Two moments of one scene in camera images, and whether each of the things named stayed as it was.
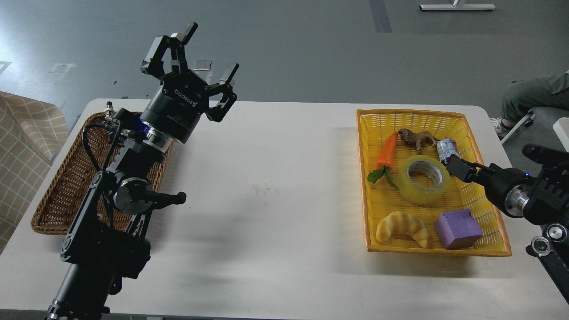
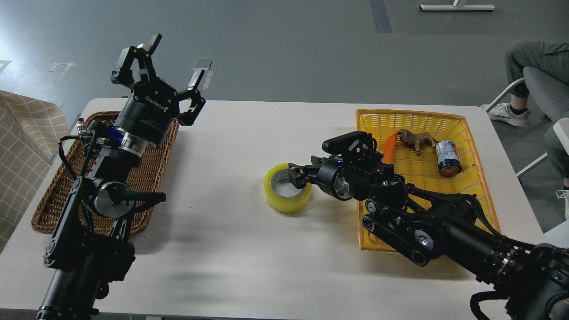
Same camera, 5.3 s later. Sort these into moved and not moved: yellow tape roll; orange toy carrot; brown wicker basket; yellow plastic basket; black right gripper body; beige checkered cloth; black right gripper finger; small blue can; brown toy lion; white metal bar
Moved: black right gripper finger; yellow tape roll; black right gripper body
Not moved: small blue can; white metal bar; brown wicker basket; beige checkered cloth; yellow plastic basket; orange toy carrot; brown toy lion
